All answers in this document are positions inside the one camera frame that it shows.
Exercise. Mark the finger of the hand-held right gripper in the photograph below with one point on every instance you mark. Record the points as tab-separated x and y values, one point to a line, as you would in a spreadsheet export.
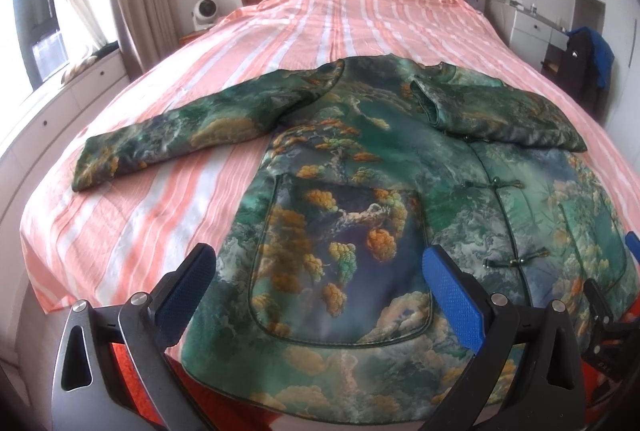
599	303
634	248

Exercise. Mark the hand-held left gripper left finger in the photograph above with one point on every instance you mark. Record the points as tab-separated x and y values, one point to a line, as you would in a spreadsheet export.
192	278

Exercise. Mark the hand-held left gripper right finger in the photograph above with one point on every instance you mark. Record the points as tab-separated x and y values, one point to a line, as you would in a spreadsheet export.
452	298

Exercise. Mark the green landscape print jacket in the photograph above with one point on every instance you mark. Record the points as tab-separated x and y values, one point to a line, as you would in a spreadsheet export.
350	161

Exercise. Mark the dark hanging jacket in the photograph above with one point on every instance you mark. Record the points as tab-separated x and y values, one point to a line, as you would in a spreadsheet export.
575	66

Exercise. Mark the blue hanging garment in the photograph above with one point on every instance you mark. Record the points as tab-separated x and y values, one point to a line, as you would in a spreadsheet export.
602	56

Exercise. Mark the white window cabinet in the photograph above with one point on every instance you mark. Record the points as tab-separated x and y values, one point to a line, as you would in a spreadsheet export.
60	111

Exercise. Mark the small beige object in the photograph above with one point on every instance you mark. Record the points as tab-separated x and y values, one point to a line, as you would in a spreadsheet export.
79	68

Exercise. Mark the wooden nightstand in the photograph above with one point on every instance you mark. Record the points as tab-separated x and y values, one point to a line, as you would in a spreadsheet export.
192	37

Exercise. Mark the white dresser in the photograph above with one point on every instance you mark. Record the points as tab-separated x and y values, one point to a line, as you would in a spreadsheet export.
530	28

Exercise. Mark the small white fan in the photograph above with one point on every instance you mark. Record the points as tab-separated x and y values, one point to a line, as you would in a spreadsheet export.
203	13

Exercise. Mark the bed with pink striped sheet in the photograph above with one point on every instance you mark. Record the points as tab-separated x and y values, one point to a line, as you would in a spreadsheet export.
350	21

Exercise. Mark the dark framed window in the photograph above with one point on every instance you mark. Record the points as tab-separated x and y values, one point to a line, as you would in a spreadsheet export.
40	21

